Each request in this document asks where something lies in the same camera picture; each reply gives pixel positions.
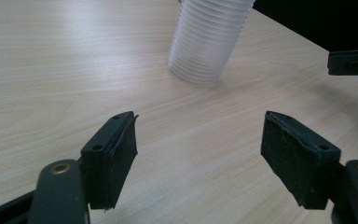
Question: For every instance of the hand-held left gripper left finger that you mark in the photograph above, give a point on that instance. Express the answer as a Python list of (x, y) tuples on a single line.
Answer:
[(108, 161)]

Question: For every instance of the stack of clear plastic cups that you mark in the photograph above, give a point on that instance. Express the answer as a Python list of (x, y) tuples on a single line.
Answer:
[(205, 46)]

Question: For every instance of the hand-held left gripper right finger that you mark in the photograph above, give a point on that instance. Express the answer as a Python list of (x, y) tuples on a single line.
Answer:
[(298, 161)]

